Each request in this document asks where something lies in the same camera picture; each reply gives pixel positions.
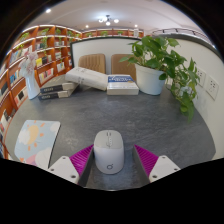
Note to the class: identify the orange wooden bookshelf unit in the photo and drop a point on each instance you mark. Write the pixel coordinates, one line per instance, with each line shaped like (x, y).
(50, 46)

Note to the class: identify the white ceramic vase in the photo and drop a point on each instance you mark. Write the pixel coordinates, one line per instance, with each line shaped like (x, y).
(32, 88)

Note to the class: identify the thick white book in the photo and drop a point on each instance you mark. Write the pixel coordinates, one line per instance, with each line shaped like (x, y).
(86, 77)

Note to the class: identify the multi-bulb ceiling lamp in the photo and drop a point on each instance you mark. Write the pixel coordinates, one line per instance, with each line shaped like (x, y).
(108, 20)

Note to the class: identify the white book with blue cover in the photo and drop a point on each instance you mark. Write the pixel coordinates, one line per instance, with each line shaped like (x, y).
(121, 86)

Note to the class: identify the recessed ceiling spotlights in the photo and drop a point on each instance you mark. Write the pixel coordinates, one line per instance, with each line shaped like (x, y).
(48, 10)

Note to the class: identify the pastel sun print mouse pad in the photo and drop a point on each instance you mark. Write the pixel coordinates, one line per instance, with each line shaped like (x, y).
(35, 140)

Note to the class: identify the tan upholstered chair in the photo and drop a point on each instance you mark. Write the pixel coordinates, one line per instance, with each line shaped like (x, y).
(121, 65)
(92, 63)

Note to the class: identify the green leafy pothos plant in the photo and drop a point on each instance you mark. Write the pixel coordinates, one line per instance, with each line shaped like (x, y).
(156, 53)

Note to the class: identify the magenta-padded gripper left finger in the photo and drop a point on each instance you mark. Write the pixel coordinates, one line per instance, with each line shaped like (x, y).
(63, 166)

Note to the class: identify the white plant pot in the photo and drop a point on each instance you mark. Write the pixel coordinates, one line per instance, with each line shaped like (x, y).
(150, 81)

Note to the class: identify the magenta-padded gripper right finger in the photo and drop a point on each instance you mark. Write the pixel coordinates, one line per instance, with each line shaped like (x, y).
(163, 166)

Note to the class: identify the white wall outlet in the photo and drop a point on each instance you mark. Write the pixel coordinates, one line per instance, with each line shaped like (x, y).
(201, 76)
(212, 88)

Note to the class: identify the white computer mouse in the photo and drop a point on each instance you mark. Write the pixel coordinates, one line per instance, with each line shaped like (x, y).
(108, 153)

